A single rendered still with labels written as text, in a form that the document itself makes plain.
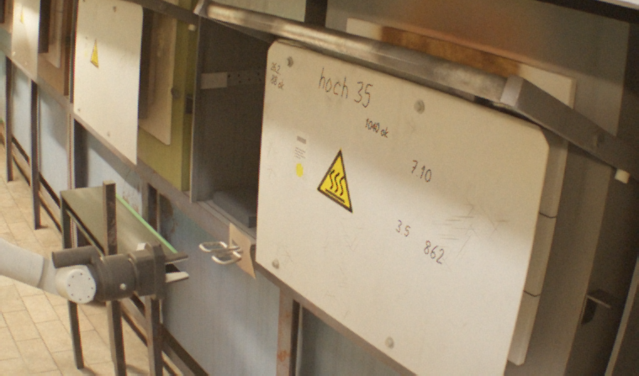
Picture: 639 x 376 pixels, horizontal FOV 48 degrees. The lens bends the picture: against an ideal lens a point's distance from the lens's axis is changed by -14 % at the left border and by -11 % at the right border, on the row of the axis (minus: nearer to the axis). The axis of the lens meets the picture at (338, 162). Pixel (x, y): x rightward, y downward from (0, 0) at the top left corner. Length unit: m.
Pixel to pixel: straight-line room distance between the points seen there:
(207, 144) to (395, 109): 0.91
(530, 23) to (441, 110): 0.18
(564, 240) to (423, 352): 0.25
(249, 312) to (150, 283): 0.44
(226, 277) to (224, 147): 0.32
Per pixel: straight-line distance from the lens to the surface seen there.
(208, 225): 1.90
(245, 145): 1.98
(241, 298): 1.95
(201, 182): 1.94
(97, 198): 2.49
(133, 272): 1.53
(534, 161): 0.90
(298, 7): 1.45
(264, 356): 1.91
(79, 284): 1.45
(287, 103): 1.29
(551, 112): 0.80
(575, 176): 1.02
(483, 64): 1.10
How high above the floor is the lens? 1.52
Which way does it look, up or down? 16 degrees down
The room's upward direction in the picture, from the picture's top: 5 degrees clockwise
